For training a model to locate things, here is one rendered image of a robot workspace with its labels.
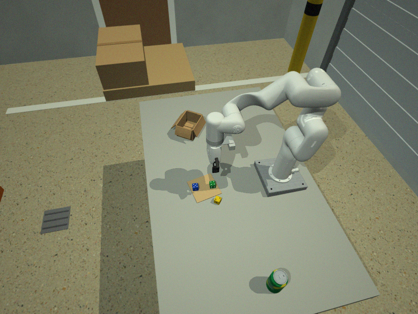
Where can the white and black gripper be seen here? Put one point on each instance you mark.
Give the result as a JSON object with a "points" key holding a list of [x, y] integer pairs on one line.
{"points": [[214, 155]]}

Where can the tan square mat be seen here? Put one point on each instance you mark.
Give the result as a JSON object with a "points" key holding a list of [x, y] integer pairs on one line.
{"points": [[204, 192]]}

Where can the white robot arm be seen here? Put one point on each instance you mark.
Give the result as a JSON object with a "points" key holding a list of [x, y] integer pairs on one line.
{"points": [[314, 95]]}

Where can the brown cardboard box with flaps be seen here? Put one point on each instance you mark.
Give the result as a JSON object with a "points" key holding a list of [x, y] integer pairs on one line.
{"points": [[186, 126]]}

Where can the yellow die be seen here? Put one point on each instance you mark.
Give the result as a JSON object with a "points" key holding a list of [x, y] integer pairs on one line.
{"points": [[217, 200]]}

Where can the green drink can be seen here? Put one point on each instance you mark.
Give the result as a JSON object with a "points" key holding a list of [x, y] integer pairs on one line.
{"points": [[277, 281]]}

